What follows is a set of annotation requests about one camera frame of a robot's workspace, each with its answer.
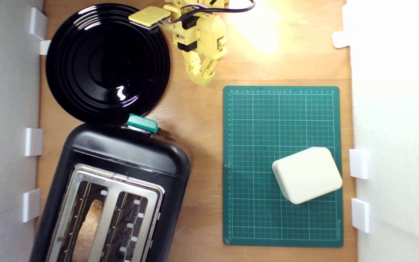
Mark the green toaster lever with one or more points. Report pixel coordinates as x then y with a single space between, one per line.
142 123

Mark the black two-slot toaster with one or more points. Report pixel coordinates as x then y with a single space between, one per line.
126 156

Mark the green cutting mat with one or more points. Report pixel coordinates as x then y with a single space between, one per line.
267 127

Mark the black plate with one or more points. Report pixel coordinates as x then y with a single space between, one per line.
107 65

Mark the white block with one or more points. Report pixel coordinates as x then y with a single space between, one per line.
307 174

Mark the brown bread slice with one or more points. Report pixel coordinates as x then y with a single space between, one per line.
88 229

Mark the yellow gripper camera mount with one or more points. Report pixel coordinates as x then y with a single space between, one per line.
149 16

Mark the small white wall clip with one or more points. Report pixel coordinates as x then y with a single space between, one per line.
341 39
31 205
359 163
360 215
34 142
44 47
38 23

